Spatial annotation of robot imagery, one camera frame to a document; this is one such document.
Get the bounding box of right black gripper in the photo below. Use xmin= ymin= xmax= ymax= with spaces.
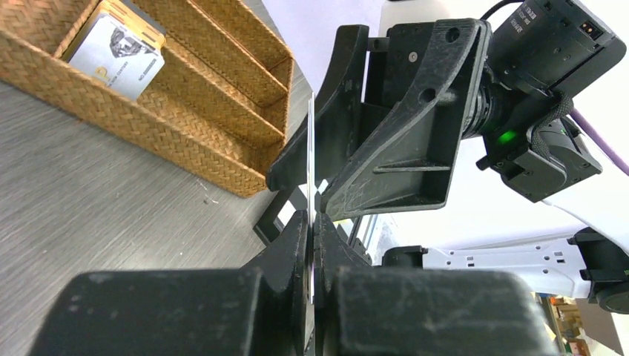
xmin=266 ymin=19 xmax=492 ymax=220

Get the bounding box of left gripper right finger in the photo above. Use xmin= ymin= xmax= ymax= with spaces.
xmin=313 ymin=213 xmax=558 ymax=355

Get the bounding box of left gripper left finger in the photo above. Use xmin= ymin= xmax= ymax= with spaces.
xmin=30 ymin=211 xmax=307 ymax=355

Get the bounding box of white printed credit card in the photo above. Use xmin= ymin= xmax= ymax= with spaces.
xmin=306 ymin=92 xmax=316 ymax=304

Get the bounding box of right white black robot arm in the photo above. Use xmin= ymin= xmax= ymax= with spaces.
xmin=266 ymin=1 xmax=628 ymax=314

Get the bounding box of black white chessboard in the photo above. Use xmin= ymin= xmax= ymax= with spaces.
xmin=253 ymin=179 xmax=379 ymax=261

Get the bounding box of woven wicker divided tray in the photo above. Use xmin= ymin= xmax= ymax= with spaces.
xmin=1 ymin=1 xmax=294 ymax=197

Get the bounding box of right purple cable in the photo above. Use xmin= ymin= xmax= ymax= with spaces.
xmin=570 ymin=108 xmax=629 ymax=177

